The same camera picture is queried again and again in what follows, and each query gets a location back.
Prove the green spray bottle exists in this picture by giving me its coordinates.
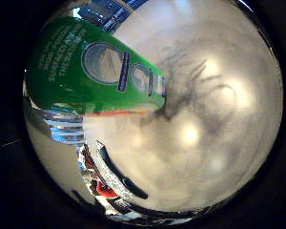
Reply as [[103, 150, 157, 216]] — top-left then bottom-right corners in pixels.
[[24, 16, 168, 116]]

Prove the red item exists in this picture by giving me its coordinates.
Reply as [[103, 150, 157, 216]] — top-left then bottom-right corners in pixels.
[[94, 179, 119, 198]]

